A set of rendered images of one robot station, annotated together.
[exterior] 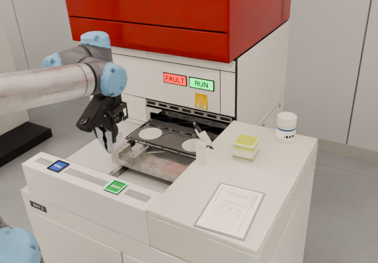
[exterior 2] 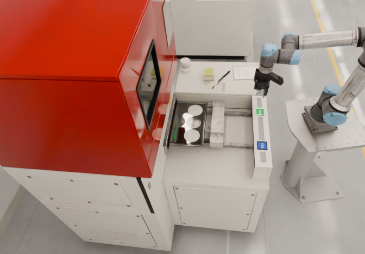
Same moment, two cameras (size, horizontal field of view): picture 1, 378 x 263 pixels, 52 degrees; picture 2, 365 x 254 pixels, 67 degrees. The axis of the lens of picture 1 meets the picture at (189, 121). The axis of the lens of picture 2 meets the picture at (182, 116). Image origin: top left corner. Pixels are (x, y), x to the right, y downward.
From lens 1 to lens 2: 2.25 m
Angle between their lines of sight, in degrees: 80
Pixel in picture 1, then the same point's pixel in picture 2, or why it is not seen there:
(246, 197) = (238, 70)
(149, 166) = (221, 123)
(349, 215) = not seen: hidden behind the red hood
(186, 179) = (238, 90)
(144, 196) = (257, 100)
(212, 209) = (251, 76)
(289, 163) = (206, 64)
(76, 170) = (258, 136)
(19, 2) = not seen: outside the picture
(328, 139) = not seen: hidden behind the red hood
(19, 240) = (330, 87)
